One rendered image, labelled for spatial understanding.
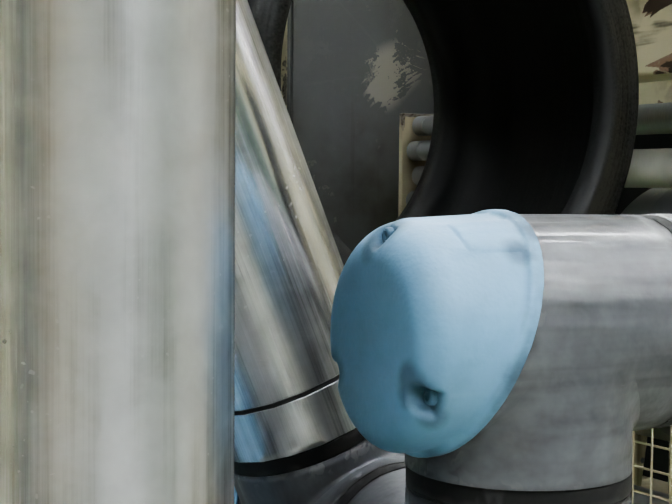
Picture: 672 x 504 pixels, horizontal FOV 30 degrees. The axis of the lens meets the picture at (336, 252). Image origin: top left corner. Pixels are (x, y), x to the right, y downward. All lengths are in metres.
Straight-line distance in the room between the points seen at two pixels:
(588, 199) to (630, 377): 0.98
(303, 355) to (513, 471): 0.12
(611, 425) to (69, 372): 0.18
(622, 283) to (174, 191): 0.15
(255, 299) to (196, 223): 0.16
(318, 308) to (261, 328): 0.02
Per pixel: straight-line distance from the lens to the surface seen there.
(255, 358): 0.48
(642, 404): 0.42
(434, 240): 0.38
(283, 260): 0.48
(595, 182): 1.39
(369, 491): 0.48
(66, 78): 0.31
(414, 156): 1.86
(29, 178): 0.31
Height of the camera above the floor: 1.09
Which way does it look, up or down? 3 degrees down
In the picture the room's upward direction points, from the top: straight up
